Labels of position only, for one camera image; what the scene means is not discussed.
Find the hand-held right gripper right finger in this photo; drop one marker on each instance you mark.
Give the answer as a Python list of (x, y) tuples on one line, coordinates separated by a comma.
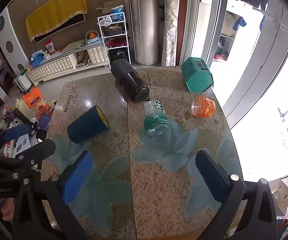
[(208, 176)]

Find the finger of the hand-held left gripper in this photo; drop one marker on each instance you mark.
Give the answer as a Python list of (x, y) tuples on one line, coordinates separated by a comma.
[(16, 132), (42, 150)]

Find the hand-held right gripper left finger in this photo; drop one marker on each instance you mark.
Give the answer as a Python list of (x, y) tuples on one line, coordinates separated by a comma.
[(77, 177)]

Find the dark blue cup yellow inside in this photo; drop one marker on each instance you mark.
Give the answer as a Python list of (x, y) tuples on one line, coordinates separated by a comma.
[(87, 126)]

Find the orange plastic cup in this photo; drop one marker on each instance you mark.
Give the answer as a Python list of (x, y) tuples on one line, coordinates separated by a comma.
[(203, 107)]

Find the green clear plastic bottle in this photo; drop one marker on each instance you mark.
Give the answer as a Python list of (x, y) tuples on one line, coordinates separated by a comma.
[(156, 121)]

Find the teal hexagonal cup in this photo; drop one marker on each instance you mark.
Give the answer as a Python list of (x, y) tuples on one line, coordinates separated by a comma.
[(196, 76)]

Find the black cup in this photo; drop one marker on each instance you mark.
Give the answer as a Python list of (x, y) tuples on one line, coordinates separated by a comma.
[(130, 80)]

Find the orange tissue pack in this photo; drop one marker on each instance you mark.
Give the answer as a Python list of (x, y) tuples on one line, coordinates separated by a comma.
[(32, 98)]

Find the white appliance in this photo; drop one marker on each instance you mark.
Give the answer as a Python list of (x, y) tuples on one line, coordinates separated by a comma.
[(22, 80)]

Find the small cardboard box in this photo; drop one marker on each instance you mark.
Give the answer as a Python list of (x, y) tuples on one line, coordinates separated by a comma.
[(281, 197)]

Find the blue box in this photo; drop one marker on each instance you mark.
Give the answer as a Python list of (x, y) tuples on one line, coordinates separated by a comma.
[(37, 58)]

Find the white tufted cabinet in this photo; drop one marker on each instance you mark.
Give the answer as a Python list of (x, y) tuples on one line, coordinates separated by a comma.
[(59, 65)]

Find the red snack packet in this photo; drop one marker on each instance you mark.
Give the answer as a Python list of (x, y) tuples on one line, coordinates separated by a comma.
[(50, 47)]

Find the green mat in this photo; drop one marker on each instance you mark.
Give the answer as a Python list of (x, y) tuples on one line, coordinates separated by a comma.
[(72, 46)]

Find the black television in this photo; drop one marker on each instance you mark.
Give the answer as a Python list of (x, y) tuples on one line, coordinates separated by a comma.
[(59, 28)]

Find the basket of oranges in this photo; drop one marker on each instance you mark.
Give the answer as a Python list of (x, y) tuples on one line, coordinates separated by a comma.
[(92, 36)]

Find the yellow cloth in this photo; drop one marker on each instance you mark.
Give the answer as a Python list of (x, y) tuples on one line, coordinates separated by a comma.
[(56, 10)]

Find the red cloth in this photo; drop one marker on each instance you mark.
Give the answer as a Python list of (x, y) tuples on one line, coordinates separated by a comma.
[(116, 42)]

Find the white plastic bag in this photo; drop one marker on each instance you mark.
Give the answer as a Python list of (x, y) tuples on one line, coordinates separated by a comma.
[(105, 20)]

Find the blue hanging garment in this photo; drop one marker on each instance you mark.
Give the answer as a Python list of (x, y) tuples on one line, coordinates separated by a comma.
[(239, 22)]

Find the patterned curtain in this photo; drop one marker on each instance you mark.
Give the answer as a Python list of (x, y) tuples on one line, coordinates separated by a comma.
[(171, 22)]

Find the silver tower air conditioner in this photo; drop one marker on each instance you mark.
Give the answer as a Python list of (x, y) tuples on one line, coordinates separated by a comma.
[(144, 22)]

